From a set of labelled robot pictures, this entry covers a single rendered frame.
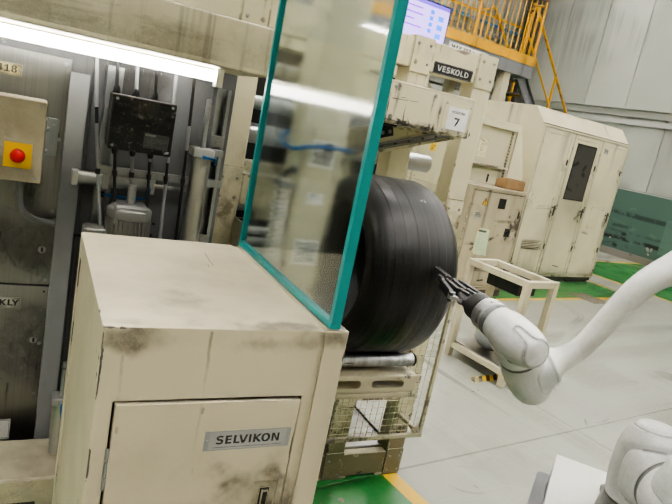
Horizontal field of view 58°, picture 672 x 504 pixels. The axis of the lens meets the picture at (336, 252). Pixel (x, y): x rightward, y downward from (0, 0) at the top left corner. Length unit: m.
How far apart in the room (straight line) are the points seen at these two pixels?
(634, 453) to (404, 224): 0.84
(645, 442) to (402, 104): 1.26
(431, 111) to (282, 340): 1.39
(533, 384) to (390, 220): 0.59
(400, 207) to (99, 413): 1.09
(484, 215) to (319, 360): 5.78
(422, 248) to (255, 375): 0.88
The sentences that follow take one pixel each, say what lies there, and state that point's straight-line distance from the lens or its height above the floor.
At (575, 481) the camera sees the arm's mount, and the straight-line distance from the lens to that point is 1.99.
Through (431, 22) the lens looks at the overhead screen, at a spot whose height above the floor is 2.69.
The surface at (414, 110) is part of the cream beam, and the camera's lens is 2.18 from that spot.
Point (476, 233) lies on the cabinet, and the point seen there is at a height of 0.73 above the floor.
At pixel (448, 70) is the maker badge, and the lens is 2.63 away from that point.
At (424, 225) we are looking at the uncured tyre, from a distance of 1.79.
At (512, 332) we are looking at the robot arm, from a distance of 1.47.
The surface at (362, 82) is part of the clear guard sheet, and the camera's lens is 1.04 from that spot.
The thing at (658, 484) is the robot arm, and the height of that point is 0.95.
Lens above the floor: 1.61
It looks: 12 degrees down
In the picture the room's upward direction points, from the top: 11 degrees clockwise
